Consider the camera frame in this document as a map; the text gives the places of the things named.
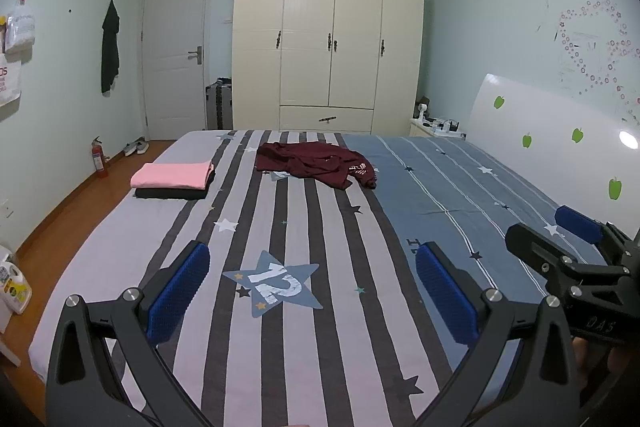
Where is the dark ribbed suitcase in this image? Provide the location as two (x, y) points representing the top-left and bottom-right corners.
(205, 77), (235, 131)

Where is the flower wall decal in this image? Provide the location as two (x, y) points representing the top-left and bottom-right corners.
(554, 0), (640, 129)

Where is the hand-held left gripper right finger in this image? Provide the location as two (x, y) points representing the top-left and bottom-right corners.
(414, 241), (582, 427)

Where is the bed with striped star sheet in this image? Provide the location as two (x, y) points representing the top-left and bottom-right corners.
(27, 128), (640, 427)

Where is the white room door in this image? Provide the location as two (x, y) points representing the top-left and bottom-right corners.
(141, 0), (213, 141)

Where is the white bed headboard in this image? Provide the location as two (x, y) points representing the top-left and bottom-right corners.
(466, 73), (640, 240)

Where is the white detergent bottle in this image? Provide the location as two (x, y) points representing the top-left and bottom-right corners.
(0, 259), (33, 316)

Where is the folded pink garment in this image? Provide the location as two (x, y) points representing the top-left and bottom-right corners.
(130, 162), (215, 190)

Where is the hanging black garment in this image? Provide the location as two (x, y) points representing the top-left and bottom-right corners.
(101, 0), (121, 95)

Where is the maroon garment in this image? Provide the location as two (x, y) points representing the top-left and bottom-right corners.
(255, 141), (379, 191)

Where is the white nightstand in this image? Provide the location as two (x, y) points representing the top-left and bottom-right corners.
(409, 117), (468, 139)

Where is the white printed wall bag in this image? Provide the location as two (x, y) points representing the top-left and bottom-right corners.
(0, 56), (24, 109)

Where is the red fire extinguisher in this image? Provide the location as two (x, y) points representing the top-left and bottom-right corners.
(91, 136), (110, 179)

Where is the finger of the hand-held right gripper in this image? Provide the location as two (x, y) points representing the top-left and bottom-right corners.
(554, 205), (640, 266)
(505, 223), (587, 284)

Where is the hanging white plastic bag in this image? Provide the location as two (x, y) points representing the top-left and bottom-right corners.
(4, 0), (37, 56)

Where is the cream four-door wardrobe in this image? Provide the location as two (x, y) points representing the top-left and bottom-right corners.
(231, 0), (426, 137)

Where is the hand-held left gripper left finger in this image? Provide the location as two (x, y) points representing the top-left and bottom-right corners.
(45, 239), (213, 427)

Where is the folded black garment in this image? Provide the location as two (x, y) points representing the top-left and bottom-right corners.
(134, 170), (217, 201)

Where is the person's right hand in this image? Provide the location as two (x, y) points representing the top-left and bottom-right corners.
(572, 339), (640, 401)

